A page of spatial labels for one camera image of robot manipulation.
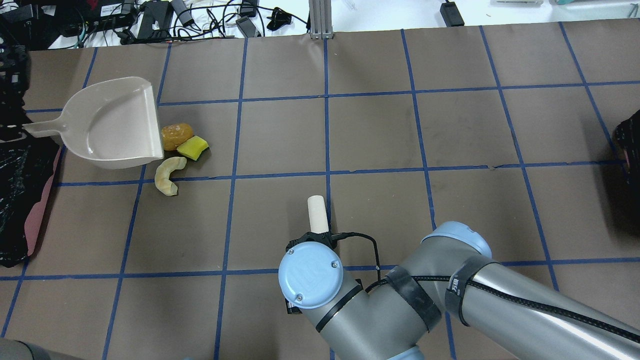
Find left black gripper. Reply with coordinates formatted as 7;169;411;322
0;45;31;144

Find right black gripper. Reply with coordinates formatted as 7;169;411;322
285;299;302;315

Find white hand brush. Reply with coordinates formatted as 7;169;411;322
307;194;330;234

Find beige plastic dustpan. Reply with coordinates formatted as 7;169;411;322
23;76;165;170

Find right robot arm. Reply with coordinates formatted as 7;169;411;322
278;221;640;360

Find black bag lined bin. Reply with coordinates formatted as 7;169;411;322
0;140;62;268

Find orange crumpled food piece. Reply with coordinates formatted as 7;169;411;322
160;123;195;151

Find curved pale peel piece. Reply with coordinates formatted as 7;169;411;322
154;156;188;197

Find yellow sponge piece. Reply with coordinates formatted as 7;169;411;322
176;136;210;161

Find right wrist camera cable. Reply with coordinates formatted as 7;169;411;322
330;231;382;281

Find aluminium frame post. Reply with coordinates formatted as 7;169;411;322
308;0;334;40

